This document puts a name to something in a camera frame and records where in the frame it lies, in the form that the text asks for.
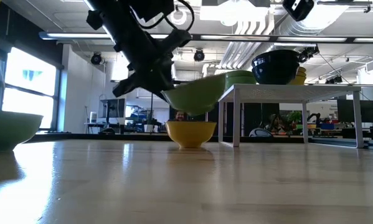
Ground black ceiling track spotlight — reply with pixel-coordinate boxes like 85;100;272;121
295;44;320;64
325;75;343;85

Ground green bowl red dotted inside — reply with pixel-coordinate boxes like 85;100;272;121
225;70;256;77
225;74;258;91
161;73;228;118
0;110;44;153

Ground person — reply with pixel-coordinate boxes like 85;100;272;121
174;110;189;122
267;111;286;133

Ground white coiled cable ring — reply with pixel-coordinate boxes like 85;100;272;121
169;4;187;26

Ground dark monitor screen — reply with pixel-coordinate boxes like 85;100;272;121
336;98;373;124

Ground white ceiling light panel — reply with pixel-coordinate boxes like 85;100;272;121
200;0;271;22

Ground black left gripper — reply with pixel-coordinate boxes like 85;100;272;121
111;49;177;103

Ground white blue ball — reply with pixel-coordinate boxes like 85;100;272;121
248;128;274;138

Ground green leafy plant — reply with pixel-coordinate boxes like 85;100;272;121
286;110;303;125

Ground overhead rail light bar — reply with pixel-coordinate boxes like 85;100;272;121
39;30;373;44

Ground black monitor on stand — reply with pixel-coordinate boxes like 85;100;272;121
98;98;126;126

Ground white perforated metal shelf riser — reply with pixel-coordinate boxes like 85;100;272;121
217;83;365;149

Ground silver ceiling ducts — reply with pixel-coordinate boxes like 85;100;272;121
219;0;351;78

